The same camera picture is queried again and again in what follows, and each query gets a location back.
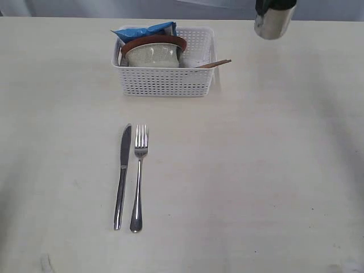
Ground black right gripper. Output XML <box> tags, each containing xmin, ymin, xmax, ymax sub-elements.
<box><xmin>255</xmin><ymin>0</ymin><xmax>297</xmax><ymax>14</ymax></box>

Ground steel cup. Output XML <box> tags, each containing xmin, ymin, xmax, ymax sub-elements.
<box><xmin>254</xmin><ymin>6</ymin><xmax>296</xmax><ymax>40</ymax></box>

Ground brown wooden chopsticks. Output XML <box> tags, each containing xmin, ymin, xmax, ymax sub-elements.
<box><xmin>197</xmin><ymin>59</ymin><xmax>231</xmax><ymax>69</ymax></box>

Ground blue snack packet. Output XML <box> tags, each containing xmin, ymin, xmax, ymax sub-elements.
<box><xmin>112</xmin><ymin>22</ymin><xmax>176</xmax><ymax>44</ymax></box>

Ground white perforated plastic basket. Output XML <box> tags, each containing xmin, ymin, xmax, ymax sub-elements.
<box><xmin>111</xmin><ymin>26</ymin><xmax>217</xmax><ymax>97</ymax></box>

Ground brown plate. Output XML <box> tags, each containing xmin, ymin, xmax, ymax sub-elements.
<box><xmin>120</xmin><ymin>35</ymin><xmax>187</xmax><ymax>57</ymax></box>

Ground speckled grey ceramic bowl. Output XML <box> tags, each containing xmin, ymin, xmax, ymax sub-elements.
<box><xmin>125</xmin><ymin>43</ymin><xmax>181</xmax><ymax>68</ymax></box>

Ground silver fork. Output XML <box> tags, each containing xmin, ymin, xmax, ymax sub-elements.
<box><xmin>130</xmin><ymin>125</ymin><xmax>148</xmax><ymax>233</ymax></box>

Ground silver table knife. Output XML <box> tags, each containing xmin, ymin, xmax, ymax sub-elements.
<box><xmin>113</xmin><ymin>123</ymin><xmax>132</xmax><ymax>230</ymax></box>

